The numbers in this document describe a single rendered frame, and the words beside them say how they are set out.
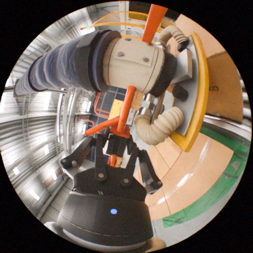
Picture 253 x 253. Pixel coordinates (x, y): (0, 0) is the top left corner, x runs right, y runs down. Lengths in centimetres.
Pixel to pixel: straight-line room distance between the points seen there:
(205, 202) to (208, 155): 77
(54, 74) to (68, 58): 9
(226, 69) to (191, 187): 59
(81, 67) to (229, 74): 34
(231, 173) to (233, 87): 89
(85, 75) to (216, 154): 64
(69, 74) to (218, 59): 35
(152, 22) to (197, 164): 63
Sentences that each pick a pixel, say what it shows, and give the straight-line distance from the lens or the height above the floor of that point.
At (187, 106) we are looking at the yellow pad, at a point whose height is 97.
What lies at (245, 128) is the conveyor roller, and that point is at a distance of 55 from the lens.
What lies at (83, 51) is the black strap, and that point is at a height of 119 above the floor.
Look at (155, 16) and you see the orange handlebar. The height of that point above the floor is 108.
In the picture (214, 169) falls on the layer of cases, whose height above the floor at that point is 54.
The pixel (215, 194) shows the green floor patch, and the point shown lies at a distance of 114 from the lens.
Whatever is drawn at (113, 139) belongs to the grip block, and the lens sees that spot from 20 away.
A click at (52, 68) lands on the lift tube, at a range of 29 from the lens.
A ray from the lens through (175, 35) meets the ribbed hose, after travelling 28.
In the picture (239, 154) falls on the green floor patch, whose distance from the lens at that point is 108.
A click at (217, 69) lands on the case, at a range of 25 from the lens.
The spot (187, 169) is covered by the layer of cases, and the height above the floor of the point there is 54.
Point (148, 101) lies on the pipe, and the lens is 21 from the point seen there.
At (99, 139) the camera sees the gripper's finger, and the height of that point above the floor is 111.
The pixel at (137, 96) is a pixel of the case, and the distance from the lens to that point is 195.
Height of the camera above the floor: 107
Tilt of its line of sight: 4 degrees down
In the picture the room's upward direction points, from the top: 74 degrees counter-clockwise
